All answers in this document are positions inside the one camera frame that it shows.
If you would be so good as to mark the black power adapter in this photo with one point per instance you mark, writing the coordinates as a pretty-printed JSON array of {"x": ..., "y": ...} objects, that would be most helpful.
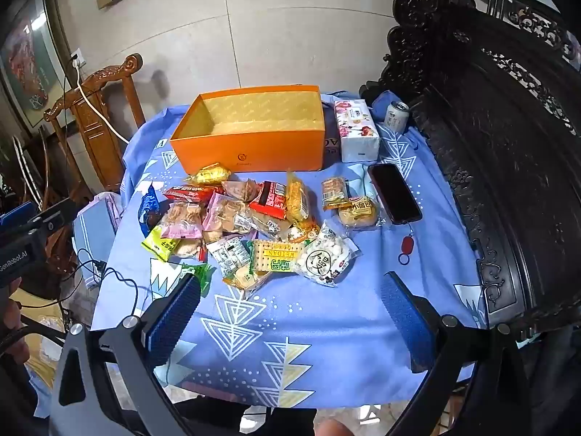
[{"x": 96, "y": 268}]

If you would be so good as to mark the blue printed tablecloth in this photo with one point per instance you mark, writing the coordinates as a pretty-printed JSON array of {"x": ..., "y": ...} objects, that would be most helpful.
[{"x": 317, "y": 327}]

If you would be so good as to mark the blue biscuit packet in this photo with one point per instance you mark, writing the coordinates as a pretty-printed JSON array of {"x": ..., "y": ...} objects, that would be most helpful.
[{"x": 147, "y": 209}]

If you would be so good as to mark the blue pouch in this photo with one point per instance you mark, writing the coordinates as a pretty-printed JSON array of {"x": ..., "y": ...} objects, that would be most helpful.
[{"x": 379, "y": 104}]

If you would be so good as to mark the floral tissue box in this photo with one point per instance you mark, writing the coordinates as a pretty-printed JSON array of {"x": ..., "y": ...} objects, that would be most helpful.
[{"x": 358, "y": 131}]

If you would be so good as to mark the wall poster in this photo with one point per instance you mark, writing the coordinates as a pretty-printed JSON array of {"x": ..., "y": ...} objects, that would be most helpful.
[{"x": 27, "y": 63}]

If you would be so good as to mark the metal folding rack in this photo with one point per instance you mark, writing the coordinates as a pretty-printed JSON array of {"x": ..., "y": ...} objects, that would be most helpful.
[{"x": 25, "y": 168}]

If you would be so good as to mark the red key tag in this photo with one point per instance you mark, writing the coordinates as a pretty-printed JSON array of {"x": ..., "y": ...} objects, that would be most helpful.
[{"x": 406, "y": 245}]

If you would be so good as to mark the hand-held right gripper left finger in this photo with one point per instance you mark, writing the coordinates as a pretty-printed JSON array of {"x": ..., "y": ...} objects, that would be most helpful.
[{"x": 174, "y": 322}]

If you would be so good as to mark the orange cardboard box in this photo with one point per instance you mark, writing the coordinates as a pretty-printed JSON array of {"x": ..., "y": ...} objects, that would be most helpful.
[{"x": 254, "y": 150}]

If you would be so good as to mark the light blue pink-edged cloth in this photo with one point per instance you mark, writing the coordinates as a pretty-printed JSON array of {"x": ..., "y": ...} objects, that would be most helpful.
[{"x": 93, "y": 231}]

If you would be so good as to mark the black smartphone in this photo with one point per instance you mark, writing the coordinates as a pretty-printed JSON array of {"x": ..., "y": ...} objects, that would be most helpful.
[{"x": 392, "y": 193}]

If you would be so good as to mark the dark carved wooden furniture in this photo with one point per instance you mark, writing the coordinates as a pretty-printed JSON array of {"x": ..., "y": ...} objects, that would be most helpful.
[{"x": 499, "y": 145}]

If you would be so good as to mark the carved wooden chair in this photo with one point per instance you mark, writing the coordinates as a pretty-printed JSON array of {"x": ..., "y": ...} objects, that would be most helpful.
[{"x": 97, "y": 136}]

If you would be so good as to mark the white wall outlet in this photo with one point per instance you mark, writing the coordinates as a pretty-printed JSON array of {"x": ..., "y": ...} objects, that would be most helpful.
[{"x": 81, "y": 57}]

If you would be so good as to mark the bun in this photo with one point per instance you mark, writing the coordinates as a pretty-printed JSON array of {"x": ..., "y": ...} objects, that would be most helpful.
[{"x": 358, "y": 213}]

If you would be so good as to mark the white drink can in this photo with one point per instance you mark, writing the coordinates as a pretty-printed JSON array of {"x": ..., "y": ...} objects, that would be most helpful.
[{"x": 396, "y": 118}]

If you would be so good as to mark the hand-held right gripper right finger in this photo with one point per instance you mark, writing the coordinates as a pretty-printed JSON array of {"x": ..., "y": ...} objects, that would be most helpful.
[{"x": 406, "y": 327}]

